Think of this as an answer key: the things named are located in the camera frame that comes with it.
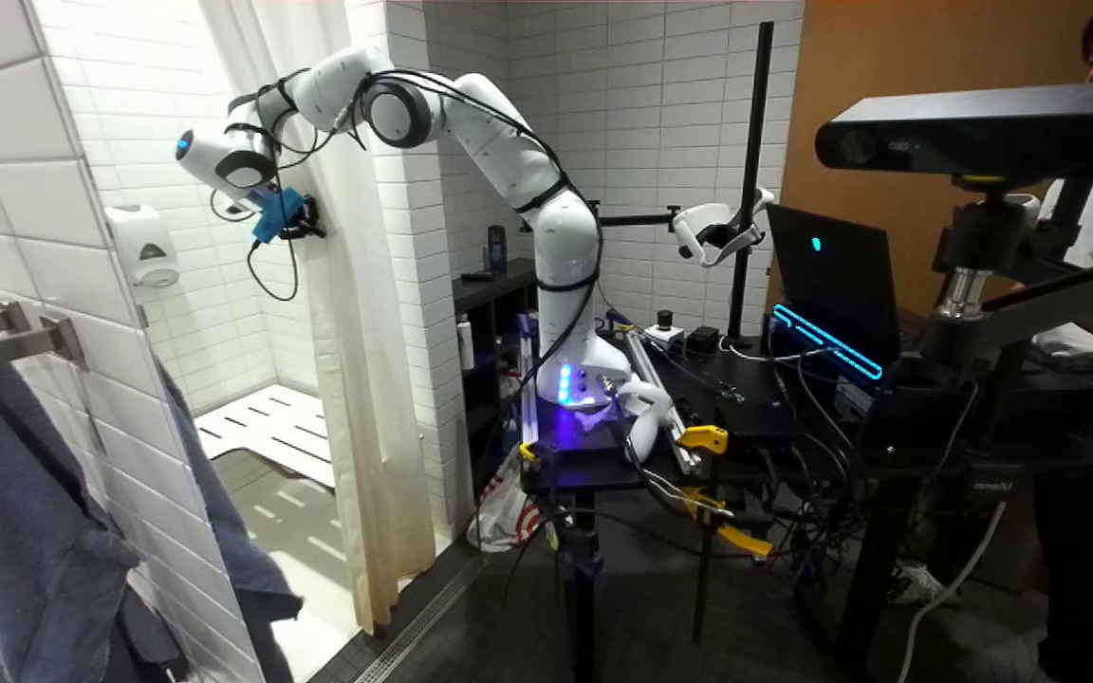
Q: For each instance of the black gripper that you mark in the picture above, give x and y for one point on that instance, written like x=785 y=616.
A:
x=304 y=221

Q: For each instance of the white shower curtain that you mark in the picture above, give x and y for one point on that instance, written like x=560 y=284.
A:
x=386 y=370

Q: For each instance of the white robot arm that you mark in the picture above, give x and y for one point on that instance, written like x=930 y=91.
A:
x=481 y=124

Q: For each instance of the white shower seat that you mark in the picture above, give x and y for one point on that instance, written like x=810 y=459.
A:
x=275 y=422

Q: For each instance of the white soap dispenser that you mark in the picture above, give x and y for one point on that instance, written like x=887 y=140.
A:
x=146 y=244

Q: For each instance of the black shelf unit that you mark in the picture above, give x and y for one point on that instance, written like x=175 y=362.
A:
x=489 y=314

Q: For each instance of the metal towel hook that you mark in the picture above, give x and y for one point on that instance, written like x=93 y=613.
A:
x=35 y=334

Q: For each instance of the white plastic bag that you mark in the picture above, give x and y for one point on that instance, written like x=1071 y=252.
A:
x=505 y=516

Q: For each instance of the blue hanging towel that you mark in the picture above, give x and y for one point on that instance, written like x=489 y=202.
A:
x=66 y=613

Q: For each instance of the yellow clamp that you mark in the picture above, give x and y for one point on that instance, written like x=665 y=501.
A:
x=704 y=438

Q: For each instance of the black vertical pole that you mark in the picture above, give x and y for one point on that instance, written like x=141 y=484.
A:
x=754 y=149

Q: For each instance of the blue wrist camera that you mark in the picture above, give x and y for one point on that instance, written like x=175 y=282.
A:
x=275 y=215

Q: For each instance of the white camera on pole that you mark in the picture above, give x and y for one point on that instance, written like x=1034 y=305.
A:
x=713 y=233

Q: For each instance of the black camera on stand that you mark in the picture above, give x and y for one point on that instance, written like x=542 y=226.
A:
x=999 y=130

